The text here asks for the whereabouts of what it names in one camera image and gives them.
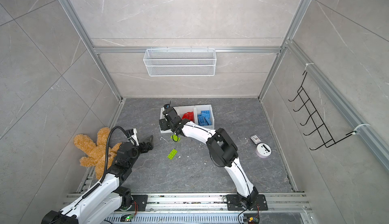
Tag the white plastic bin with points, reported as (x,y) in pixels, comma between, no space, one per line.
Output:
(200,108)
(185,109)
(170,120)

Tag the red lego brick square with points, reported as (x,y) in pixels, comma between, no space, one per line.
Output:
(189,116)

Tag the white left plastic bin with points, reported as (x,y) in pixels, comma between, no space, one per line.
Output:
(170,120)

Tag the white middle plastic bin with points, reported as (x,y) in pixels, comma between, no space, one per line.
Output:
(185,109)

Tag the metal base rail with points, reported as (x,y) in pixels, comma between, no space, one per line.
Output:
(213,208)

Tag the white round scale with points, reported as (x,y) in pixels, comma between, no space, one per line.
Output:
(263,150)

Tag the green lego brick small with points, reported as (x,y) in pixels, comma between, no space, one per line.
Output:
(172,154)

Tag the blue lego brick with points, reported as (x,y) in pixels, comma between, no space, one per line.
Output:
(204,121)
(206,114)

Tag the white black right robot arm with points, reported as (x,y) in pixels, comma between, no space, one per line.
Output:
(222,150)

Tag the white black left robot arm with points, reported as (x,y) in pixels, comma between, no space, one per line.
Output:
(113,156)

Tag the white right plastic bin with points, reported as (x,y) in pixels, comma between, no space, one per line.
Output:
(200,108)

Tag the brown teddy bear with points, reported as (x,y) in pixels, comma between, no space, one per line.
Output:
(95,151)

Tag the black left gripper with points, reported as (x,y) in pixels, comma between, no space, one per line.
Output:
(146,149)

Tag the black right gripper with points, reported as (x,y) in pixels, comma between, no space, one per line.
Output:
(163,124)

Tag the white wire mesh basket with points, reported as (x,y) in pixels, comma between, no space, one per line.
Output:
(180,62)

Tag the black wire hook rack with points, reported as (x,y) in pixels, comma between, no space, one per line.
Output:
(314,116)

